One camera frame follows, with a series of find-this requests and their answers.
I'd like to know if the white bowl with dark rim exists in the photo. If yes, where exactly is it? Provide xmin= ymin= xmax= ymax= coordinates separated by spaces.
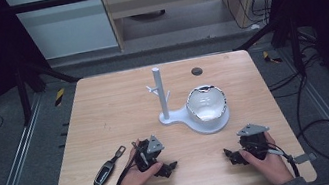
xmin=182 ymin=81 xmax=230 ymax=125

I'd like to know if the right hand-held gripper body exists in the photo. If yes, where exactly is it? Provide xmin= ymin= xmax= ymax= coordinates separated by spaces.
xmin=234 ymin=120 xmax=276 ymax=165

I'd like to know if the person's left hand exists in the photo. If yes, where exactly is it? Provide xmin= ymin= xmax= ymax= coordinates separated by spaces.
xmin=105 ymin=136 xmax=168 ymax=185

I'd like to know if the round grey table grommet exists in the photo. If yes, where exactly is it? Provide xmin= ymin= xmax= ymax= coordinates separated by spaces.
xmin=190 ymin=66 xmax=204 ymax=78

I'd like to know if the person's right hand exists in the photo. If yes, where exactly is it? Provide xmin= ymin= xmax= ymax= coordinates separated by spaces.
xmin=236 ymin=128 xmax=295 ymax=185

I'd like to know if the black car key fob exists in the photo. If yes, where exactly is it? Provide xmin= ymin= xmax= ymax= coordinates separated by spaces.
xmin=87 ymin=145 xmax=133 ymax=185

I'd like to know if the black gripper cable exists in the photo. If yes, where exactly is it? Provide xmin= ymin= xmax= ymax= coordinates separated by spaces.
xmin=108 ymin=157 xmax=142 ymax=185
xmin=255 ymin=136 xmax=302 ymax=185

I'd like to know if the black metal stand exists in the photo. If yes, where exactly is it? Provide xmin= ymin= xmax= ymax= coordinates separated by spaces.
xmin=231 ymin=14 xmax=308 ymax=88
xmin=9 ymin=50 xmax=88 ymax=129

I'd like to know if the white key holder stand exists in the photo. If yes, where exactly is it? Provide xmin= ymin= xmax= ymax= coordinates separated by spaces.
xmin=142 ymin=56 xmax=234 ymax=144

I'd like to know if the white cabinet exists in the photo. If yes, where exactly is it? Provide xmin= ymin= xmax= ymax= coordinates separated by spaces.
xmin=4 ymin=0 xmax=121 ymax=67

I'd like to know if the yellow black hazard tape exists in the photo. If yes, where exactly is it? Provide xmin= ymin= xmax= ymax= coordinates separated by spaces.
xmin=261 ymin=48 xmax=284 ymax=67
xmin=52 ymin=87 xmax=68 ymax=108

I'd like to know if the grey tape strip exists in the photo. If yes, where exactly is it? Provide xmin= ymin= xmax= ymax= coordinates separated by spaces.
xmin=293 ymin=150 xmax=318 ymax=166

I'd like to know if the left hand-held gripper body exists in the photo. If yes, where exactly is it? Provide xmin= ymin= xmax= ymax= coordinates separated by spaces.
xmin=130 ymin=132 xmax=169 ymax=174

